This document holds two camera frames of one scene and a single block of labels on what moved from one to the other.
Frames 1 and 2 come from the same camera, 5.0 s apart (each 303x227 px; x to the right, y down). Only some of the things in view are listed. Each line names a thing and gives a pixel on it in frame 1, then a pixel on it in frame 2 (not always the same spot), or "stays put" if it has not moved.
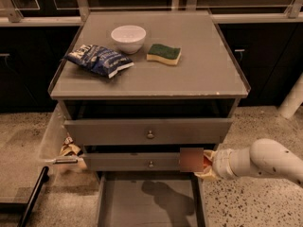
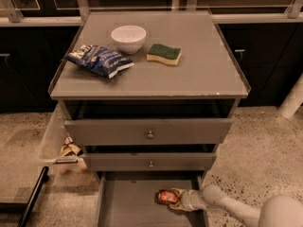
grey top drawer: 149,131 stays put
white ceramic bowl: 129,39 stays put
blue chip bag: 98,59 stays put
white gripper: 222,164 → 189,200
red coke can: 206,163 → 165,196
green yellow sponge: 169,55 stays put
